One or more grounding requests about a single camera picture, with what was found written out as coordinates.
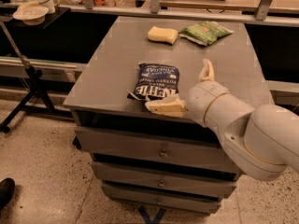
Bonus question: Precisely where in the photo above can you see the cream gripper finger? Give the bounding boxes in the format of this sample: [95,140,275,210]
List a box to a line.
[198,59,215,82]
[145,94,186,118]

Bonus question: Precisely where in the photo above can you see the blue Kettle chip bag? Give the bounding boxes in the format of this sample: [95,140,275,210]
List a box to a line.
[127,63,179,101]

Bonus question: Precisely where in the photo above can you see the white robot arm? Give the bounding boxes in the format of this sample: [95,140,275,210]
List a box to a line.
[146,59,299,181]

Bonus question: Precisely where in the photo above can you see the green jalapeno chip bag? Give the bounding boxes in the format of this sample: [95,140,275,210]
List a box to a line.
[178,21,233,47]

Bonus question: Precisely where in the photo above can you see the top grey drawer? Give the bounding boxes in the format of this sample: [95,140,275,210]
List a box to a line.
[75,126,239,174]

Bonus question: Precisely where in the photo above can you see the grey drawer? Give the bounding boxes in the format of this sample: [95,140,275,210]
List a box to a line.
[102,184,221,214]
[92,161,236,199]
[75,126,239,174]

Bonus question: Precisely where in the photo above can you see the grey drawer cabinet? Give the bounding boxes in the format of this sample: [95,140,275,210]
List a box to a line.
[64,17,273,214]

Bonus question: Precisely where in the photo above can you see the yellow sponge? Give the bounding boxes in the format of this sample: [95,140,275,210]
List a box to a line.
[148,26,178,45]

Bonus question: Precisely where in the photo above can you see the middle grey drawer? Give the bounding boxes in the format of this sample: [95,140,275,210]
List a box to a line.
[92,161,236,199]

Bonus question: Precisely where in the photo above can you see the bottom grey drawer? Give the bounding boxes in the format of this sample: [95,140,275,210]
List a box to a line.
[102,184,221,214]

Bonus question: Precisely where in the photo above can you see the blue floor tape mark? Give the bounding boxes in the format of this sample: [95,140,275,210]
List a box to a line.
[137,205,167,224]

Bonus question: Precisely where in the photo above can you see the black metal stand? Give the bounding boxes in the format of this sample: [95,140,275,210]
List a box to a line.
[0,21,72,133]

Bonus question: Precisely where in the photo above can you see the white plate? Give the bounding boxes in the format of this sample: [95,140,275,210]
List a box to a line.
[13,5,49,26]

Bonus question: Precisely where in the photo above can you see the black shoe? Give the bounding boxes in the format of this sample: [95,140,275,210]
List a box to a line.
[0,178,15,211]

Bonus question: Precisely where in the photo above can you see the metal railing frame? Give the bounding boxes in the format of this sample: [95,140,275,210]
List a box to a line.
[59,0,299,27]

